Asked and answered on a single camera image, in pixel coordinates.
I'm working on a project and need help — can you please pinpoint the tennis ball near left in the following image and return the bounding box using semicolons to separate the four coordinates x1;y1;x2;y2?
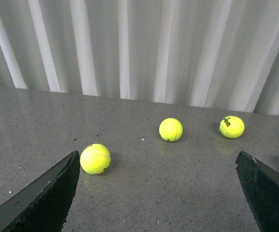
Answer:
80;144;111;174

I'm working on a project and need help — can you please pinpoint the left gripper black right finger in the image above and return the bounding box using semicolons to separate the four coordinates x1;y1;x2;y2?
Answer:
236;151;279;232

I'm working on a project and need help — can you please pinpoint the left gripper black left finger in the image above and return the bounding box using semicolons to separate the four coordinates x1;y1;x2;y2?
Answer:
0;150;80;232

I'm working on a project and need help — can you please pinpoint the tennis ball in middle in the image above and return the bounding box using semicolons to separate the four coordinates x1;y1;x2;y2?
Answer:
159;118;183;142

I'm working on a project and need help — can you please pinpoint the white pleated curtain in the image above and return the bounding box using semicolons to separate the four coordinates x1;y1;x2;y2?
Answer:
0;0;279;115

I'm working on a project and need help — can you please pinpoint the tennis ball with Wilson print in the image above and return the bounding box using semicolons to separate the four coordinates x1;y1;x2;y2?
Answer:
219;116;245;139

